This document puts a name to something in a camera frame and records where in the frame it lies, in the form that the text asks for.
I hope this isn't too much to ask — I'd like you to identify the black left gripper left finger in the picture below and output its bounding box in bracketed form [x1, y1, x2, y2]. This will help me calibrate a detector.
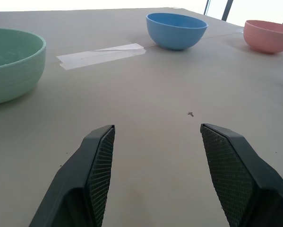
[28, 124, 116, 227]

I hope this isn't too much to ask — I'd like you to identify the white tape strip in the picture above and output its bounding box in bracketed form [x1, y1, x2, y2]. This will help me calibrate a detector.
[56, 43, 146, 70]

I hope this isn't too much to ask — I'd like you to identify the red bowl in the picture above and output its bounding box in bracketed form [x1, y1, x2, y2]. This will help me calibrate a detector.
[243, 19, 283, 54]

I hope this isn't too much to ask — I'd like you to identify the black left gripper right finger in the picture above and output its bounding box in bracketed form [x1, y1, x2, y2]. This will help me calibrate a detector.
[200, 123, 283, 227]

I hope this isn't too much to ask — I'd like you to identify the blue bowl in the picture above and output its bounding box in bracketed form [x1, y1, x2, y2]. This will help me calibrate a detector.
[146, 12, 208, 51]

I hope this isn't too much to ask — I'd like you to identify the green bowl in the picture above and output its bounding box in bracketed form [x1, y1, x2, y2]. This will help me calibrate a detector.
[0, 28, 47, 106]

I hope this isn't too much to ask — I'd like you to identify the dark window frame post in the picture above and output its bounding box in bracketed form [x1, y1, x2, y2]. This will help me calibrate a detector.
[221, 0, 234, 21]

